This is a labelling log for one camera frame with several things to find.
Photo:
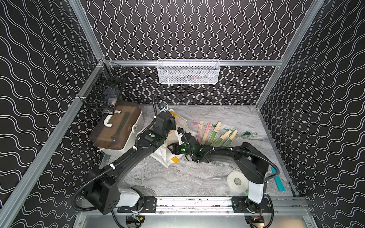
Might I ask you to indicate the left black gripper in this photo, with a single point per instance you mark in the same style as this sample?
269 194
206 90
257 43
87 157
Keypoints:
164 108

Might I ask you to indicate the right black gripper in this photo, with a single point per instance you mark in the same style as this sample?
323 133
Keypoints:
174 148

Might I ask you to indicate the pink folding fan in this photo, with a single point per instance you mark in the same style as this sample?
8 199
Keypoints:
206 133
199 134

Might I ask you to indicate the green folding fan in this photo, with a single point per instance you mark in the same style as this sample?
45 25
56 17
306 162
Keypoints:
220 140
215 132
231 138

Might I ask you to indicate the white tote bag yellow handles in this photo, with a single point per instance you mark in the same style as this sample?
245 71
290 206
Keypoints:
163 155

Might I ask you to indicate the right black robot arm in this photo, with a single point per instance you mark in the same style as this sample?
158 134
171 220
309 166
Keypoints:
254 165

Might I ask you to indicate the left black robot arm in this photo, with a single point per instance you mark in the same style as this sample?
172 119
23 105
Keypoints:
101 192

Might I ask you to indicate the white storage box brown lid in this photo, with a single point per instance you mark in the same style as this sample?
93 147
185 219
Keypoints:
116 134

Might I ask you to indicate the white tape roll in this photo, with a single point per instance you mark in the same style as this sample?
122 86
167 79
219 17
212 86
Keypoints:
237 182

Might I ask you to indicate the teal flat stick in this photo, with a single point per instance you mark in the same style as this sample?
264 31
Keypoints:
278 181

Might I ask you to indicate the white wire mesh basket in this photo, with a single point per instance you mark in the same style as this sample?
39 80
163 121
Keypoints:
188 71

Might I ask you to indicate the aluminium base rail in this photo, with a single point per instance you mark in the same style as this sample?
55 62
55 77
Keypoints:
204 212

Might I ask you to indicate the black wire basket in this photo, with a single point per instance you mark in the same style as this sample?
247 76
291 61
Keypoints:
106 89

